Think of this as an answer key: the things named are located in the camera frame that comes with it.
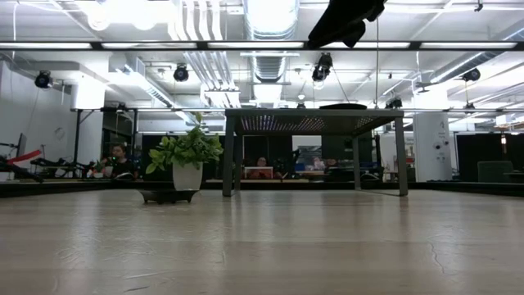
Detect grey perforated metal shelf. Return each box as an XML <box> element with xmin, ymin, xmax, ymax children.
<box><xmin>223</xmin><ymin>107</ymin><xmax>409</xmax><ymax>197</ymax></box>

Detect black room divider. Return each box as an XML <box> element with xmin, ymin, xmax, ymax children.
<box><xmin>456</xmin><ymin>133</ymin><xmax>524</xmax><ymax>184</ymax></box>

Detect black workbench equipment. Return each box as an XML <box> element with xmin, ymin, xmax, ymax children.
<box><xmin>30</xmin><ymin>157</ymin><xmax>100</xmax><ymax>176</ymax></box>

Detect grey green office chair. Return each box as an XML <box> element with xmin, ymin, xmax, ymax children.
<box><xmin>477</xmin><ymin>160</ymin><xmax>515</xmax><ymax>184</ymax></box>

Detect black overhead light beam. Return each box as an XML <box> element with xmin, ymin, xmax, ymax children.
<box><xmin>0</xmin><ymin>39</ymin><xmax>524</xmax><ymax>52</ymax></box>

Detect black teardrop shaped plate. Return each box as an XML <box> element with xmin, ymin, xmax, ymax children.
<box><xmin>318</xmin><ymin>102</ymin><xmax>368</xmax><ymax>111</ymax></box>

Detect silver round air duct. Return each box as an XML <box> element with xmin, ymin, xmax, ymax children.
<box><xmin>243</xmin><ymin>0</ymin><xmax>300</xmax><ymax>41</ymax></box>

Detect black table frame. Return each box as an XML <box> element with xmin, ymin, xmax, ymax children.
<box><xmin>0</xmin><ymin>179</ymin><xmax>524</xmax><ymax>198</ymax></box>

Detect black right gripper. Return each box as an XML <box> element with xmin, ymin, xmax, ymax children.
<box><xmin>306</xmin><ymin>0</ymin><xmax>386</xmax><ymax>49</ymax></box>

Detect red bar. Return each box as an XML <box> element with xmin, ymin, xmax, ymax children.
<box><xmin>7</xmin><ymin>149</ymin><xmax>43</xmax><ymax>165</ymax></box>

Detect green plant in white pot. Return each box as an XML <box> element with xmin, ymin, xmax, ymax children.
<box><xmin>145</xmin><ymin>111</ymin><xmax>225</xmax><ymax>193</ymax></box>

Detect thin vertical hanging rod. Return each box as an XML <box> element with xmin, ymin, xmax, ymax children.
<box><xmin>375</xmin><ymin>7</ymin><xmax>380</xmax><ymax>110</ymax></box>

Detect white square column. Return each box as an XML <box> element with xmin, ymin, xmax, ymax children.
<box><xmin>412</xmin><ymin>111</ymin><xmax>454</xmax><ymax>183</ymax></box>

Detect black square footed plate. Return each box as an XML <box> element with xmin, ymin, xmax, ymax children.
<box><xmin>138</xmin><ymin>188</ymin><xmax>201</xmax><ymax>205</ymax></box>

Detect black metal rack frame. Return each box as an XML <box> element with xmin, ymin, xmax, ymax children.
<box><xmin>70</xmin><ymin>107</ymin><xmax>140</xmax><ymax>166</ymax></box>

